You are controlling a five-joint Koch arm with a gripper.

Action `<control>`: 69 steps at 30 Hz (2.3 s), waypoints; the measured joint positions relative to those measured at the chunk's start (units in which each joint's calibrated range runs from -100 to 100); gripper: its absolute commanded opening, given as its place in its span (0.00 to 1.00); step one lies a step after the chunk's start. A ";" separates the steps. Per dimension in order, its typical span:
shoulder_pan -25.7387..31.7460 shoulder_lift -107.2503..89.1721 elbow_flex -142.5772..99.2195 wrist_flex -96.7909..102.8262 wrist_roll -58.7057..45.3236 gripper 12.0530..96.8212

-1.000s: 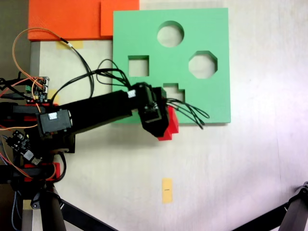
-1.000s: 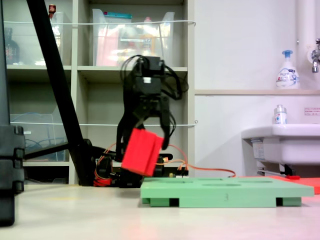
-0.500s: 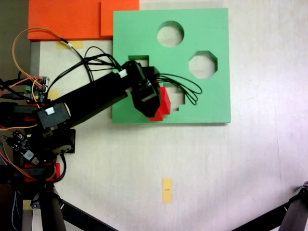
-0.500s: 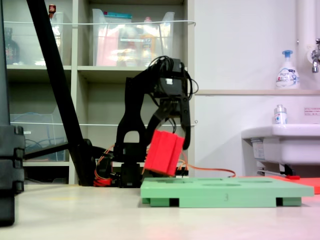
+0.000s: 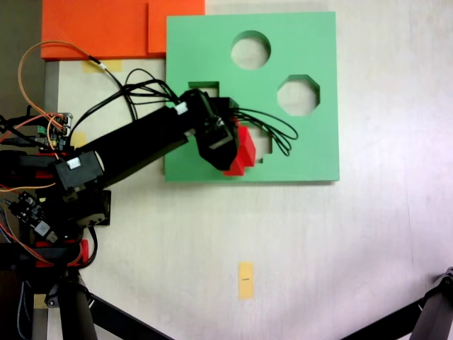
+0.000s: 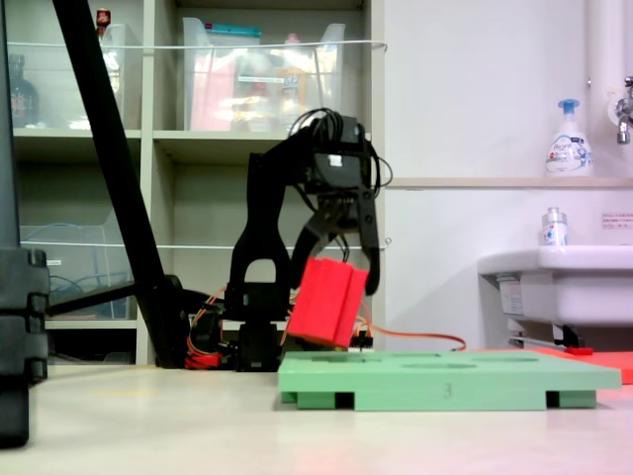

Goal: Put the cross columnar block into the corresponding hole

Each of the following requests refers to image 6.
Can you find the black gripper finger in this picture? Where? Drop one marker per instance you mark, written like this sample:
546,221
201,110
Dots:
316,230
368,232

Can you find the red cross columnar block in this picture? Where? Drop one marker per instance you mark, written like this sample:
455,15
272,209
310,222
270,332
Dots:
321,302

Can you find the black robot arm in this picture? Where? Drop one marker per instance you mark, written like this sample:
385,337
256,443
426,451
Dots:
262,222

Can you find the orange flat block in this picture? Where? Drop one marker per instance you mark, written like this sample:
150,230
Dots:
610,366

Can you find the yellow labelled bottle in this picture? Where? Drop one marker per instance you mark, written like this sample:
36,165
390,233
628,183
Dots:
293,84

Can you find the large clear storage bin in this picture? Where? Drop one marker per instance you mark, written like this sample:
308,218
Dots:
262,89

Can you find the pink flat pack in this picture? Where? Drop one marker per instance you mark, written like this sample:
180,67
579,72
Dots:
212,94

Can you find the sink sticker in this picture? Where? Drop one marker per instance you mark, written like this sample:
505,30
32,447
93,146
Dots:
512,297

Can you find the green shape sorting board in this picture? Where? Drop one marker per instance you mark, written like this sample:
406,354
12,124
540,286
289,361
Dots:
420,381

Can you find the red base clamp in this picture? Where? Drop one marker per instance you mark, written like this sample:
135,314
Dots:
203,360

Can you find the teal box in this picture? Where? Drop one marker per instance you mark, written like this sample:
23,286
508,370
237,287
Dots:
232,33

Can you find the small clear bottle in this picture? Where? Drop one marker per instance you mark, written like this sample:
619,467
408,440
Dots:
555,230

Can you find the beige shelf unit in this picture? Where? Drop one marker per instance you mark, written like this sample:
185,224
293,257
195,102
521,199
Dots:
148,148

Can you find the white sink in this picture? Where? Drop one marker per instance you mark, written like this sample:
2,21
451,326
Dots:
569,287

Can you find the white soap pump bottle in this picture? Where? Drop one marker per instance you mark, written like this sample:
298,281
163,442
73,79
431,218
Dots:
569,148

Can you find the black tripod leg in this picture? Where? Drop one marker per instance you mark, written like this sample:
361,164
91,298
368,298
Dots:
114,148

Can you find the narrow clear storage bin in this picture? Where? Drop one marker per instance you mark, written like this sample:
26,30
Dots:
126,74

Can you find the metal faucet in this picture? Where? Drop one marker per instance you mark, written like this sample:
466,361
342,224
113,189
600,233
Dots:
624,111

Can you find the bottle with red cap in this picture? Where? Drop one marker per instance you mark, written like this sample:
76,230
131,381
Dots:
103,20

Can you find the notched black stack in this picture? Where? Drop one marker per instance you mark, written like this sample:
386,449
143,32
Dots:
20,321

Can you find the dark round bottle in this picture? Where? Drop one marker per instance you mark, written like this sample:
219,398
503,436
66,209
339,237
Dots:
22,99

